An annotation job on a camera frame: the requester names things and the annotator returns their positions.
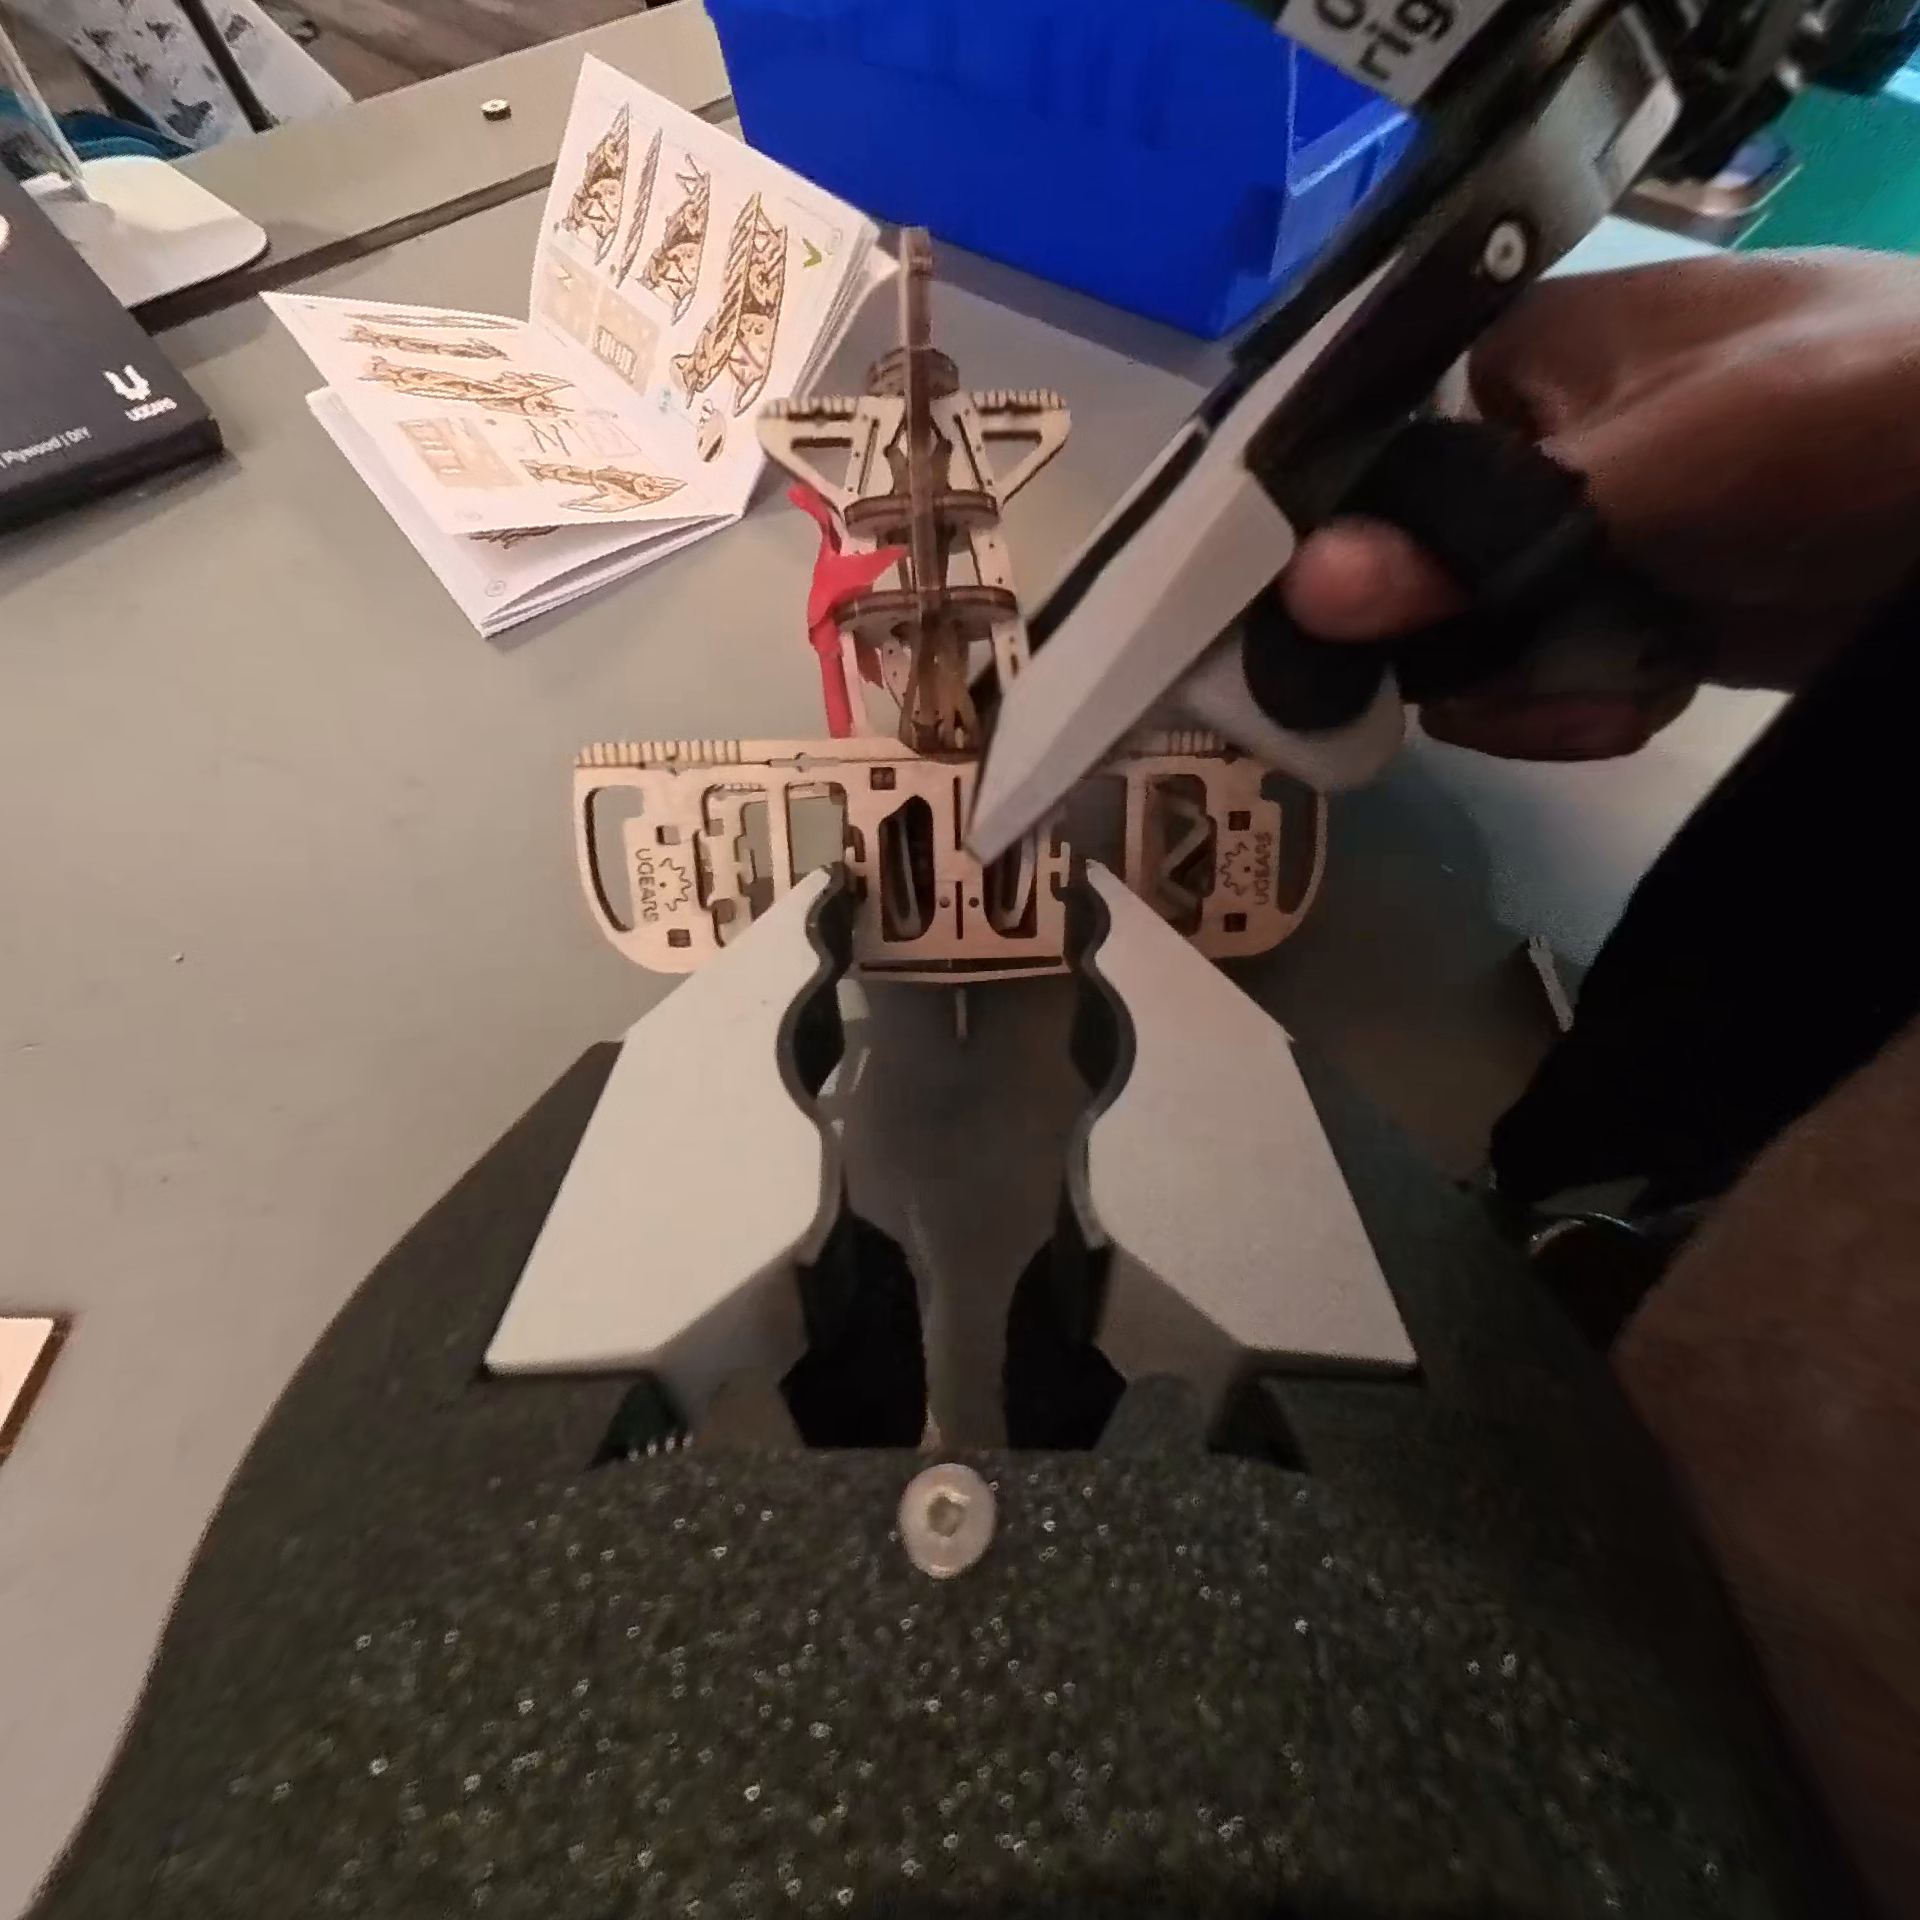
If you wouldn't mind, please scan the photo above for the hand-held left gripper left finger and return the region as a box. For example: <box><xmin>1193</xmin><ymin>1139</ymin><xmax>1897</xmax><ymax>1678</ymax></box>
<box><xmin>486</xmin><ymin>862</ymin><xmax>856</xmax><ymax>1383</ymax></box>

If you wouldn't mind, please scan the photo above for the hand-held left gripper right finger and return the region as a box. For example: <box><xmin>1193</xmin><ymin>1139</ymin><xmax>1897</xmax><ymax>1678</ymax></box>
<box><xmin>1066</xmin><ymin>859</ymin><xmax>1422</xmax><ymax>1383</ymax></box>

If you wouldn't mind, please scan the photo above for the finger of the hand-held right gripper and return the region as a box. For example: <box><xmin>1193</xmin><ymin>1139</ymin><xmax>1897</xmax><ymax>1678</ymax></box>
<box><xmin>968</xmin><ymin>207</ymin><xmax>1544</xmax><ymax>863</ymax></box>

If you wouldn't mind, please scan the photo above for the wooden model airplane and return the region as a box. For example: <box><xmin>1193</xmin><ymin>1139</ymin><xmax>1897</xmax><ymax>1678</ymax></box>
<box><xmin>574</xmin><ymin>223</ymin><xmax>1334</xmax><ymax>995</ymax></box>

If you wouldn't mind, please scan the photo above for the grey desk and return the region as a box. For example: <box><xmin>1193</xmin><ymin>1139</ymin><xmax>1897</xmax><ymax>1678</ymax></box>
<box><xmin>0</xmin><ymin>76</ymin><xmax>1788</xmax><ymax>1920</ymax></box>

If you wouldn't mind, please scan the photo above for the person's right hand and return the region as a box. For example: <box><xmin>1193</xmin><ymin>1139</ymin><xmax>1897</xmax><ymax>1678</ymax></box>
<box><xmin>1287</xmin><ymin>252</ymin><xmax>1920</xmax><ymax>762</ymax></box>

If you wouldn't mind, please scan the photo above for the blue plastic bin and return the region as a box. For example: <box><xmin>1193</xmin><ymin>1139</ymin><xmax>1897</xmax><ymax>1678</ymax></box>
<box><xmin>702</xmin><ymin>0</ymin><xmax>1450</xmax><ymax>345</ymax></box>

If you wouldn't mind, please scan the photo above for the dark cloth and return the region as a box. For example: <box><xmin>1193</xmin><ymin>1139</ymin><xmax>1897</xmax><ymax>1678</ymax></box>
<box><xmin>1494</xmin><ymin>598</ymin><xmax>1920</xmax><ymax>1354</ymax></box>

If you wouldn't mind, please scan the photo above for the person's brown clothing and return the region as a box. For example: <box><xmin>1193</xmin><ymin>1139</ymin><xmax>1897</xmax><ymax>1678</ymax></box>
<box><xmin>1612</xmin><ymin>1035</ymin><xmax>1920</xmax><ymax>1920</ymax></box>

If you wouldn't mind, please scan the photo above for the plywood parts sheet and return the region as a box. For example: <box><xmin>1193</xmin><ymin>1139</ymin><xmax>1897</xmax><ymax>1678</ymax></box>
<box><xmin>0</xmin><ymin>1310</ymin><xmax>78</xmax><ymax>1465</ymax></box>

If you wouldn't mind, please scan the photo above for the illustrated instruction booklet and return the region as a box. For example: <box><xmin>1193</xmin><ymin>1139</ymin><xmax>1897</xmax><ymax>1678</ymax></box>
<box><xmin>258</xmin><ymin>52</ymin><xmax>887</xmax><ymax>643</ymax></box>

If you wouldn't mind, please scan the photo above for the black cardboard box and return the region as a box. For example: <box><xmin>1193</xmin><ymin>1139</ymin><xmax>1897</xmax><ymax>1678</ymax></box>
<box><xmin>0</xmin><ymin>158</ymin><xmax>227</xmax><ymax>535</ymax></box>

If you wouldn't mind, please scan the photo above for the white stand base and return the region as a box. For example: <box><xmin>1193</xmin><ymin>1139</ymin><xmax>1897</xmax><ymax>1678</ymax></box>
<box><xmin>52</xmin><ymin>142</ymin><xmax>272</xmax><ymax>313</ymax></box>

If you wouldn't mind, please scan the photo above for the patterned grey cloth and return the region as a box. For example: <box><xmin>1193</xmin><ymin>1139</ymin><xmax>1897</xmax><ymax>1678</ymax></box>
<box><xmin>90</xmin><ymin>0</ymin><xmax>326</xmax><ymax>153</ymax></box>

